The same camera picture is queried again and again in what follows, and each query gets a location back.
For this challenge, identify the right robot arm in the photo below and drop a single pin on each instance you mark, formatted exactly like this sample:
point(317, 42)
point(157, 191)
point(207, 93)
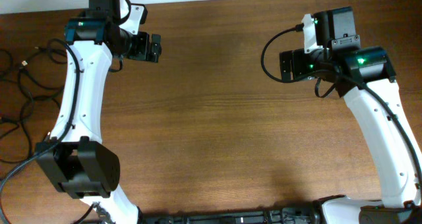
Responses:
point(366, 80)

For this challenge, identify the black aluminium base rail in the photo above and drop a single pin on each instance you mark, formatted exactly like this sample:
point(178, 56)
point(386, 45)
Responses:
point(263, 215)

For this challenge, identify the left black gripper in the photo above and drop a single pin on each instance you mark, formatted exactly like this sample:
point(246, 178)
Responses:
point(144, 53)

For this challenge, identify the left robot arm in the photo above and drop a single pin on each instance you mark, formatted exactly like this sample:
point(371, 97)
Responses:
point(74, 158)

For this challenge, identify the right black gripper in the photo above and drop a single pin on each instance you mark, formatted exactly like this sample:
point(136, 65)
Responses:
point(285, 66)

